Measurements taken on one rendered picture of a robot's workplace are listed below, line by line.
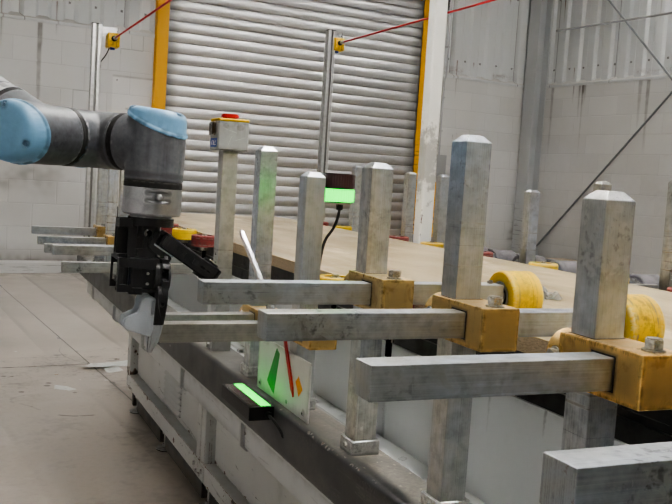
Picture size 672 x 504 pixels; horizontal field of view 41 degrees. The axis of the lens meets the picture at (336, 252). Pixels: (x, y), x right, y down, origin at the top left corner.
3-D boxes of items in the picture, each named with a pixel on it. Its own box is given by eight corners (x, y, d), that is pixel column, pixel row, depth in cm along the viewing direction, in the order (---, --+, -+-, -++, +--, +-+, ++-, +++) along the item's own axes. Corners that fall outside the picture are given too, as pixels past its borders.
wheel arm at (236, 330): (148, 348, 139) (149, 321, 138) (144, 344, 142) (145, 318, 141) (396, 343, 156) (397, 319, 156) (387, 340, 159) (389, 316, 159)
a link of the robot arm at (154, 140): (150, 109, 144) (201, 111, 139) (145, 186, 145) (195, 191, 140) (111, 101, 135) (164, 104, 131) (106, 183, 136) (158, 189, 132)
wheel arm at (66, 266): (62, 275, 253) (62, 260, 253) (60, 274, 257) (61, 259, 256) (210, 277, 271) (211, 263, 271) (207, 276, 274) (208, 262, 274)
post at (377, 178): (351, 487, 131) (372, 162, 128) (341, 479, 135) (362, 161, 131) (372, 485, 133) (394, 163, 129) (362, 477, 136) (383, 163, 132)
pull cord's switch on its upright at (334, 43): (319, 261, 426) (334, 27, 417) (308, 258, 439) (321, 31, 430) (335, 261, 429) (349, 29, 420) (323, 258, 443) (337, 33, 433)
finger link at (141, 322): (118, 351, 139) (123, 292, 138) (156, 352, 141) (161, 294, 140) (122, 355, 136) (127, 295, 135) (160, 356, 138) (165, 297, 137)
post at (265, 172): (247, 388, 177) (261, 145, 173) (242, 384, 180) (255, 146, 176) (264, 387, 178) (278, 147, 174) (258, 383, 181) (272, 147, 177)
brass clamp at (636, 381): (633, 412, 77) (638, 355, 76) (538, 376, 89) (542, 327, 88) (687, 409, 79) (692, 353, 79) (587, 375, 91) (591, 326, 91)
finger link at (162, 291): (147, 321, 140) (152, 266, 139) (158, 321, 141) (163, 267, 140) (154, 326, 136) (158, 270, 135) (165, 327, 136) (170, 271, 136)
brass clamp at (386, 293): (377, 316, 122) (379, 279, 122) (337, 301, 134) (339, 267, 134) (416, 315, 125) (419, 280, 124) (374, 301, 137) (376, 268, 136)
